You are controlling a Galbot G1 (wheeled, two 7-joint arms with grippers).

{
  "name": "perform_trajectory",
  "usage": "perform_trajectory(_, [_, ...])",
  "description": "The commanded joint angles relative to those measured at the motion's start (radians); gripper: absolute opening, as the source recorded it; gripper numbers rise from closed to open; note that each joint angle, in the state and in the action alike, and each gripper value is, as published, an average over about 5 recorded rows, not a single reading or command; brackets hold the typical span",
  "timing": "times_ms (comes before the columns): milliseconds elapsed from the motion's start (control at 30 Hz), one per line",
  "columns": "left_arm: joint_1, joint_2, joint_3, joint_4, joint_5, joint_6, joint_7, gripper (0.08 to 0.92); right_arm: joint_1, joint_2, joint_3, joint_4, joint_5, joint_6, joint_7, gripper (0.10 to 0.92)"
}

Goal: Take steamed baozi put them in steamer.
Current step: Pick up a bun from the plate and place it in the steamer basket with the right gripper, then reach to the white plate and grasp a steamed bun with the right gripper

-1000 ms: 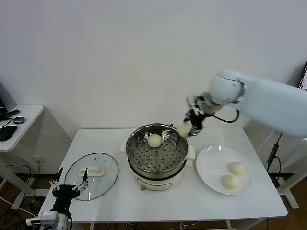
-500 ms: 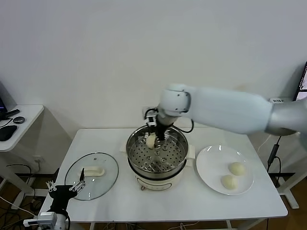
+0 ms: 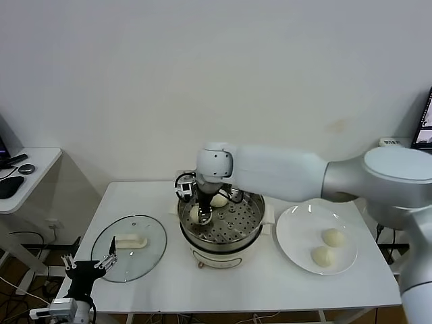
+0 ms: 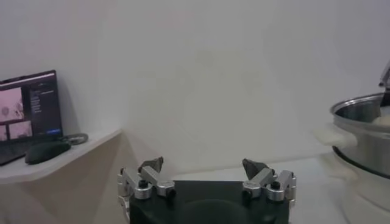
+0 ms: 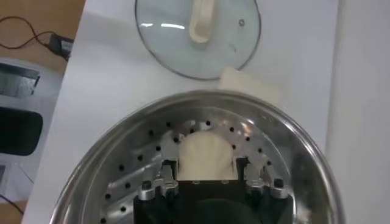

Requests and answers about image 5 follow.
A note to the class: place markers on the white steamed baozi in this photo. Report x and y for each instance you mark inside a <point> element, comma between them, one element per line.
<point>207,152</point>

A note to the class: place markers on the stainless steel steamer basket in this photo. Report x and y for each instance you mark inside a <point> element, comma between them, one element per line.
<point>274,137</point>

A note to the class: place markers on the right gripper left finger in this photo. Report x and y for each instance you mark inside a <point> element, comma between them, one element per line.
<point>166,184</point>

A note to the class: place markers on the black floor power adapter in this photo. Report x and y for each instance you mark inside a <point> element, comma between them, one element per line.
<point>61,45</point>

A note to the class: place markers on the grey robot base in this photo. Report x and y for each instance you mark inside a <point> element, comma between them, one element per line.
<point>30,100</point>

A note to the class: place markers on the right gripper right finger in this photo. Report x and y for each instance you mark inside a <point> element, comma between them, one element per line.
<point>256,184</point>

